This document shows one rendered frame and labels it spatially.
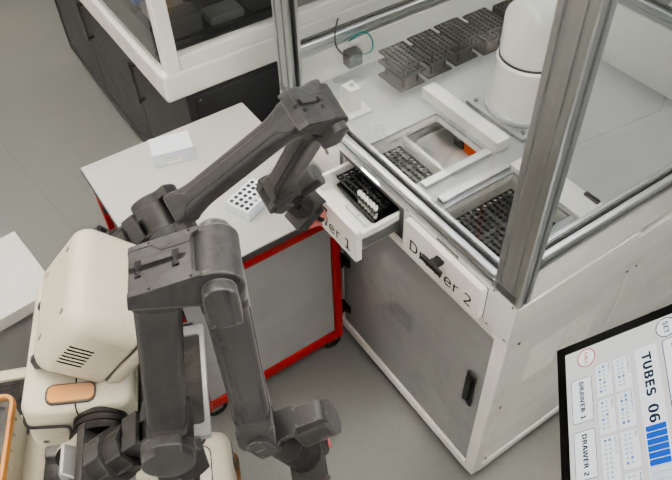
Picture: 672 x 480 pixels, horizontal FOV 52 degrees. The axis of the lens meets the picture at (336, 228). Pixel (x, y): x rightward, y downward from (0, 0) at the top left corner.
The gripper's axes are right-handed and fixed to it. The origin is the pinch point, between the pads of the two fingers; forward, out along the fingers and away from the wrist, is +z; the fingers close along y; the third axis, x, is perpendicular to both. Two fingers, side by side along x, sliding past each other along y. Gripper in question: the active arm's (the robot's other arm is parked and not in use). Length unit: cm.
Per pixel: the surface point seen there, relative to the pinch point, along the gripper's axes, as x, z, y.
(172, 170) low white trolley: 56, 0, -24
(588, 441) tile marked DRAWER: -83, -8, 9
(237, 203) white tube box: 28.7, 2.6, -15.3
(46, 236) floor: 136, 40, -100
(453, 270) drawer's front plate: -33.2, 8.1, 13.5
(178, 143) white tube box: 61, -1, -17
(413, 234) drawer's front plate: -18.0, 8.7, 13.1
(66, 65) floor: 261, 71, -57
